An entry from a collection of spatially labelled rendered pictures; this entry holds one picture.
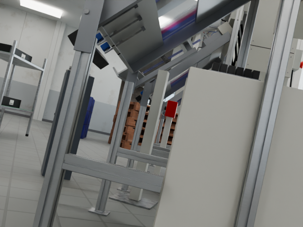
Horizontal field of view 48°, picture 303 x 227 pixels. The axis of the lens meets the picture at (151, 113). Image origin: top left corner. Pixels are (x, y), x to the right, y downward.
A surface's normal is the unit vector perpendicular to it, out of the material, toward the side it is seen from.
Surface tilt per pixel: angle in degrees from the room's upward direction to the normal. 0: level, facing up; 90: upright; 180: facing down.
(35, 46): 90
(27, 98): 90
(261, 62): 90
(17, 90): 90
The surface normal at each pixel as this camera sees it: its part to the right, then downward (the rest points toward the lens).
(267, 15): -0.09, -0.07
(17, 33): 0.36, 0.03
